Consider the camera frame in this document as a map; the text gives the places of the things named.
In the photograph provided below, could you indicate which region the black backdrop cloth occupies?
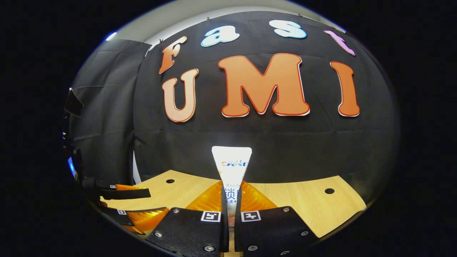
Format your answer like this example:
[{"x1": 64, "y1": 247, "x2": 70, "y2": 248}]
[{"x1": 66, "y1": 11, "x2": 400, "y2": 211}]

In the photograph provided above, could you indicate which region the white toothpaste tube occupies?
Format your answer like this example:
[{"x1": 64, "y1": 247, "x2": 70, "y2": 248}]
[{"x1": 211, "y1": 146, "x2": 252, "y2": 232}]

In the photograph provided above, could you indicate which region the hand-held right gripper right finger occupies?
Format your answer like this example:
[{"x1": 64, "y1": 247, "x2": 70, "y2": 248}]
[{"x1": 234, "y1": 180, "x2": 319, "y2": 257}]

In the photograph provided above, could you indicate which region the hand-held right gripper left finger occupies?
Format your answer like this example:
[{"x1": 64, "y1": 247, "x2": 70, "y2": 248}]
[{"x1": 146, "y1": 180, "x2": 229, "y2": 257}]

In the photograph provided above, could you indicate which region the wooden desktop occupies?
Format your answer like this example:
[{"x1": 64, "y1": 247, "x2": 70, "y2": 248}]
[{"x1": 102, "y1": 170, "x2": 367, "y2": 257}]

